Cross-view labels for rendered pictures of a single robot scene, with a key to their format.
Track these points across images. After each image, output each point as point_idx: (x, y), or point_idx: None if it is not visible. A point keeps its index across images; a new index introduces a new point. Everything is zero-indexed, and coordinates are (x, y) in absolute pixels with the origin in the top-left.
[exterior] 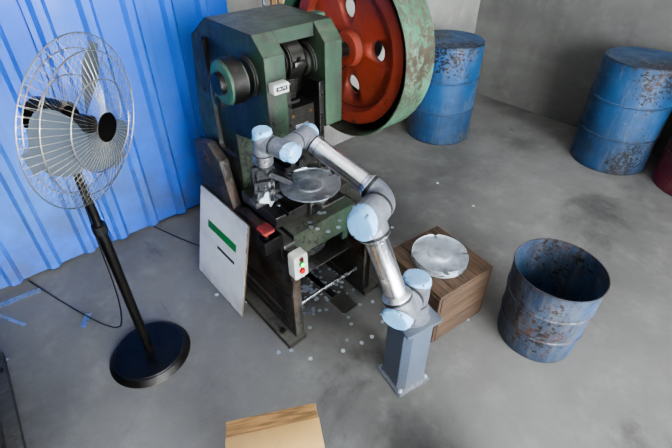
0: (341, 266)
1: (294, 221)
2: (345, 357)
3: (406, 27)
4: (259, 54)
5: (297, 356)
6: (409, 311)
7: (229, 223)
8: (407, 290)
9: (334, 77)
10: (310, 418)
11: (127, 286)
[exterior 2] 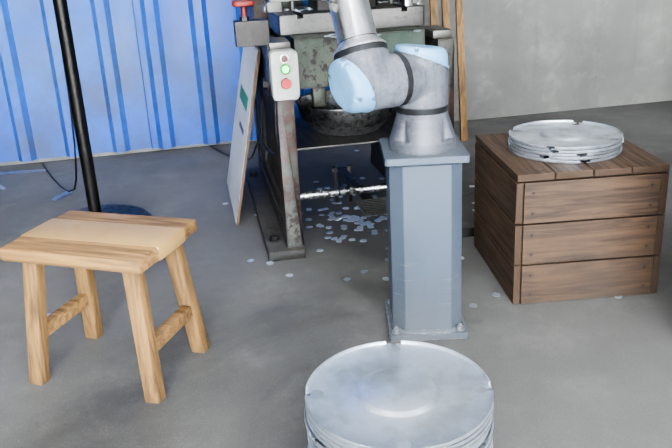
0: None
1: (311, 34)
2: (344, 286)
3: None
4: None
5: (273, 269)
6: (365, 66)
7: (249, 67)
8: (374, 36)
9: None
10: (172, 226)
11: (77, 87)
